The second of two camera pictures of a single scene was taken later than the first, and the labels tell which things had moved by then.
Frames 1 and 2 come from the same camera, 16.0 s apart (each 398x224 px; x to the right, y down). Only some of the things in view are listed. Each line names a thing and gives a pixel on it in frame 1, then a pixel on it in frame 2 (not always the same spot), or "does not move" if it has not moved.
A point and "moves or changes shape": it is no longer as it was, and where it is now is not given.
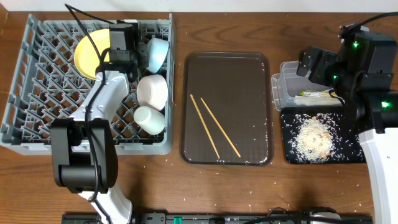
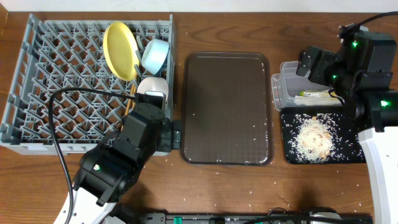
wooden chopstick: x=220 y=127 → x=133 y=93
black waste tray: x=321 y=135 does not move
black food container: x=316 y=138 does not move
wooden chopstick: x=213 y=145 → x=129 y=103
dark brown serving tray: x=227 y=115 does not move
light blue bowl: x=157 y=51 does not move
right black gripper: x=324 y=60 does not move
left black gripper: x=140 y=58 → x=171 y=135
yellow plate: x=86 y=56 moves or changes shape
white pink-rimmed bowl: x=152 y=91 does not move
